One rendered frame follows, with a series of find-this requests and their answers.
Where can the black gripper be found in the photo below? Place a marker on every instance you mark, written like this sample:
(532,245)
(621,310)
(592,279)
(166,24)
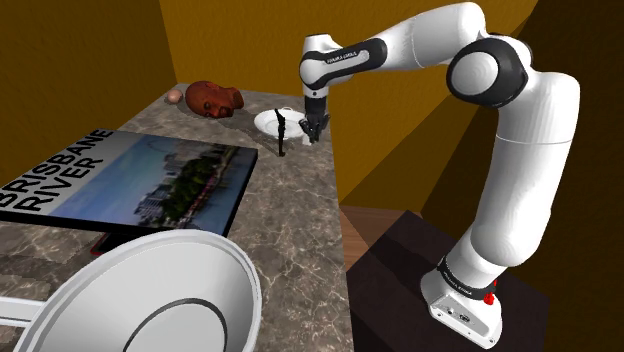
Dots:
(315,106)

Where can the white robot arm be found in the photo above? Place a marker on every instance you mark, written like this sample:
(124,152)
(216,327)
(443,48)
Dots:
(526,146)

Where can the slim black figure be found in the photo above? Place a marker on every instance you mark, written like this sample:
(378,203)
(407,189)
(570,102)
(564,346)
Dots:
(280,131)

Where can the white plate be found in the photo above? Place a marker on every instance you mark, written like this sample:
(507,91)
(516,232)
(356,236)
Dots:
(267,123)

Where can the brown head figure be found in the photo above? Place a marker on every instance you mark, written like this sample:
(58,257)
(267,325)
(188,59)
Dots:
(209,97)

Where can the small pink egg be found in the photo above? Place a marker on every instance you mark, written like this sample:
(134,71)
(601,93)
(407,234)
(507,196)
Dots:
(174,96)

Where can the large river photo book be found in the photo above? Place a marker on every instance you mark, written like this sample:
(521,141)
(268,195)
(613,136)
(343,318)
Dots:
(146,180)

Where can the dark robot stand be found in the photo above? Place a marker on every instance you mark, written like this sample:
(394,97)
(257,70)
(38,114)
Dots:
(390,292)

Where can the flat red phone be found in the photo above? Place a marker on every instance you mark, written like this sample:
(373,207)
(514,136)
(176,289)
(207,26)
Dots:
(100,246)

